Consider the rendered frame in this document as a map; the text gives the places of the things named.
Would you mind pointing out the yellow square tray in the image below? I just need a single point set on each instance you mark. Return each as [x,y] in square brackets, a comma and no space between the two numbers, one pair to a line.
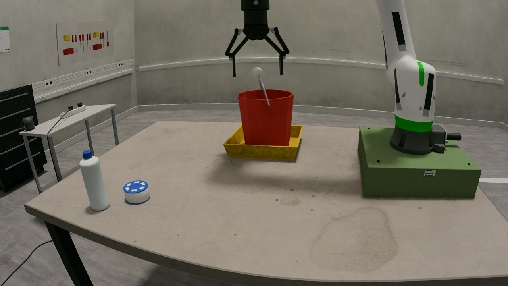
[236,148]

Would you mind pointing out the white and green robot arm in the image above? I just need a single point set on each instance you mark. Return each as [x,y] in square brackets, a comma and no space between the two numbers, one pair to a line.
[414,84]

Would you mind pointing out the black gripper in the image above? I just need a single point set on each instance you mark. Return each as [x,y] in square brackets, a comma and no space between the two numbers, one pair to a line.
[256,28]

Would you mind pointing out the white plastic bottle with blue cap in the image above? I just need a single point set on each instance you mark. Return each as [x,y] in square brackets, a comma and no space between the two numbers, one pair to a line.
[93,180]

